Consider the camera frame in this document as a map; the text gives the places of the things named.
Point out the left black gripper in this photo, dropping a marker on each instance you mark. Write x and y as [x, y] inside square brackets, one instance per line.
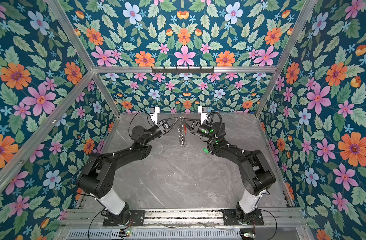
[163, 128]

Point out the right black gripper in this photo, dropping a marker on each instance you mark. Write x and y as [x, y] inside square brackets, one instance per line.
[195, 129]

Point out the metal key organizer red handle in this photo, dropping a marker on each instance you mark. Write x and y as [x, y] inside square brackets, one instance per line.
[182, 133]

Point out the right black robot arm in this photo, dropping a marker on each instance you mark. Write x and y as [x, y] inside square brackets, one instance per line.
[256, 174]

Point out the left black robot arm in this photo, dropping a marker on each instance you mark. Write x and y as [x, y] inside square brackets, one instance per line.
[97, 176]

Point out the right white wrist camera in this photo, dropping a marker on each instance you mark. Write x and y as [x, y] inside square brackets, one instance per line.
[203, 113]

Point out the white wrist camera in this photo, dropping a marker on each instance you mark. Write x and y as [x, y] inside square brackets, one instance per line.
[154, 114]
[203, 113]

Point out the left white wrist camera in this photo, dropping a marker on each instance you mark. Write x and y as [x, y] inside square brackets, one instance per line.
[154, 114]

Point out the black hook rail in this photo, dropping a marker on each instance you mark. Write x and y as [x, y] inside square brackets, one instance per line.
[182, 70]

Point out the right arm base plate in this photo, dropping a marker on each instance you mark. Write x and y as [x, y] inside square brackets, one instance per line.
[235, 217]

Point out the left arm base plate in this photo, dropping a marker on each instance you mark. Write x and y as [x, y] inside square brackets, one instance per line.
[124, 219]

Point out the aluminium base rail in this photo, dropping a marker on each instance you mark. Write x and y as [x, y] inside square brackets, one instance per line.
[207, 218]

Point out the white perforated cable duct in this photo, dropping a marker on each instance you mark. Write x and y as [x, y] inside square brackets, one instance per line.
[155, 234]

